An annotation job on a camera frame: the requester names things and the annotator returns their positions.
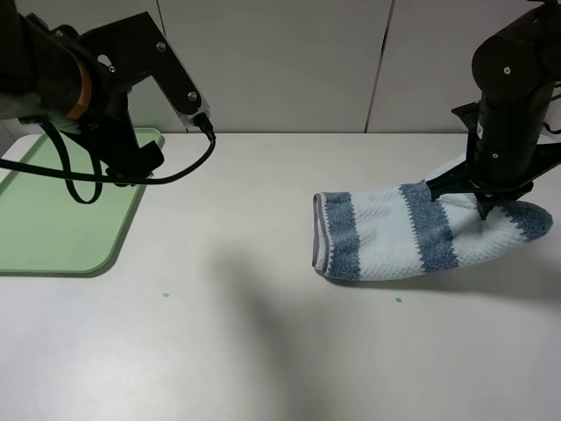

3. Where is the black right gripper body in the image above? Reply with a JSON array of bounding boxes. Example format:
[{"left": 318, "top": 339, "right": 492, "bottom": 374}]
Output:
[{"left": 451, "top": 98, "right": 560, "bottom": 197}]

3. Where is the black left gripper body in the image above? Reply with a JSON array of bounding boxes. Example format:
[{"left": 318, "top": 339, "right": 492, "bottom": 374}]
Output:
[{"left": 39, "top": 25, "right": 149, "bottom": 153}]

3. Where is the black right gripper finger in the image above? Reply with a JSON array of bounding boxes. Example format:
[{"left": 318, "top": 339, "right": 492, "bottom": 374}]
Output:
[
  {"left": 426, "top": 160, "right": 475, "bottom": 202},
  {"left": 475, "top": 193, "right": 497, "bottom": 220}
]

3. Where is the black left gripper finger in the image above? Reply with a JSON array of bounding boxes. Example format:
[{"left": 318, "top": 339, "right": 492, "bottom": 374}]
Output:
[{"left": 103, "top": 140, "right": 164, "bottom": 187}]

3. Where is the blue white striped towel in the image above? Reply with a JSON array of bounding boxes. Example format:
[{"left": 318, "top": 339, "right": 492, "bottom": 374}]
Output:
[{"left": 312, "top": 181, "right": 553, "bottom": 282}]

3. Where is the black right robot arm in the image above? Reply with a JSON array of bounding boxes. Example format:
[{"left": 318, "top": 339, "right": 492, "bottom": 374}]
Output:
[{"left": 427, "top": 1, "right": 560, "bottom": 218}]

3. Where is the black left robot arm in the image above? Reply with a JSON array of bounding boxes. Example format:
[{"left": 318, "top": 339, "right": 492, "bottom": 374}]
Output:
[{"left": 1, "top": 1, "right": 164, "bottom": 186}]

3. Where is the light green plastic tray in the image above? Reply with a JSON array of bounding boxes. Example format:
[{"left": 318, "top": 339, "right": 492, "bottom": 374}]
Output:
[{"left": 0, "top": 126, "right": 166, "bottom": 279}]

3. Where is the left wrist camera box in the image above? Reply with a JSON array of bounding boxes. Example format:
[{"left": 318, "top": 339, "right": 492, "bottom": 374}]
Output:
[{"left": 78, "top": 12, "right": 209, "bottom": 128}]

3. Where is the black left camera cable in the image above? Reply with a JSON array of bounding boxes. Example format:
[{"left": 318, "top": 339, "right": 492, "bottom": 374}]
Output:
[{"left": 0, "top": 112, "right": 217, "bottom": 205}]

